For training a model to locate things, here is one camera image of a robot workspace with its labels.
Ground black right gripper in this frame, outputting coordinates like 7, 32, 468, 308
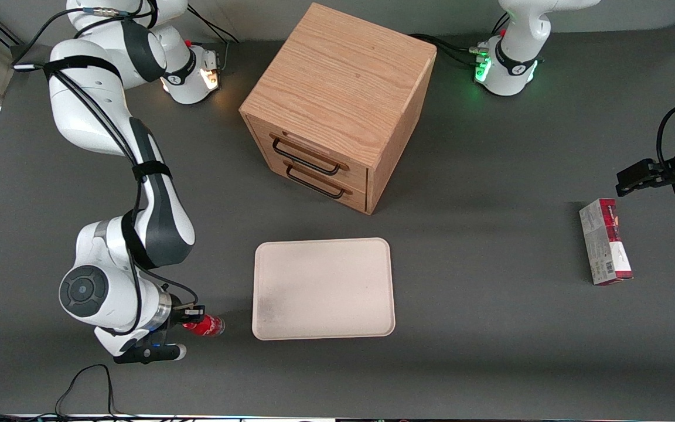
149, 305, 206, 352

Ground black left arm base cables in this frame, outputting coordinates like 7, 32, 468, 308
409, 12, 512, 69

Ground black arm base cables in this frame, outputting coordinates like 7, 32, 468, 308
409, 12, 512, 69
186, 6, 242, 76

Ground black cable at table edge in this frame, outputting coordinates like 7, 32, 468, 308
0, 363, 139, 422

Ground wooden drawer cabinet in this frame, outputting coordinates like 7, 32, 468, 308
239, 2, 438, 216

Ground black metal drawer handle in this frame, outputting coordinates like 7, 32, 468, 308
283, 161, 353, 200
269, 133, 350, 176

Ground wooden drawer front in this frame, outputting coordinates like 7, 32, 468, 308
247, 116, 370, 189
260, 154, 369, 213

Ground black right arm base cables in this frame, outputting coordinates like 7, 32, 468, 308
186, 6, 242, 76

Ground red coke bottle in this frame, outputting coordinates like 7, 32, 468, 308
183, 314, 226, 338

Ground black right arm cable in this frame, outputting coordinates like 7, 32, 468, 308
12, 5, 199, 336

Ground beige plastic tray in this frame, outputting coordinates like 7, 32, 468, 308
251, 237, 396, 341

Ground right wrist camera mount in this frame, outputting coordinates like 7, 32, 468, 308
113, 342, 188, 365

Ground red and white carton box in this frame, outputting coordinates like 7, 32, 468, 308
578, 198, 634, 287

